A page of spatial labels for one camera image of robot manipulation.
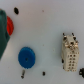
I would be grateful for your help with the red plastic gear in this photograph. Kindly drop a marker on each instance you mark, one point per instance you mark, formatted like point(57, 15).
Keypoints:
point(10, 26)

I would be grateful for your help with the beige multi-pin connector block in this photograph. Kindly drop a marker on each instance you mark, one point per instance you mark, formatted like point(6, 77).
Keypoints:
point(70, 52)

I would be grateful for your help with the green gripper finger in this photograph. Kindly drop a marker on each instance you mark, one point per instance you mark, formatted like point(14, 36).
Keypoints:
point(4, 36)

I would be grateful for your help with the blue plastic gear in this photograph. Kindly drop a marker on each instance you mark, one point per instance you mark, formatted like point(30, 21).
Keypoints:
point(26, 57)

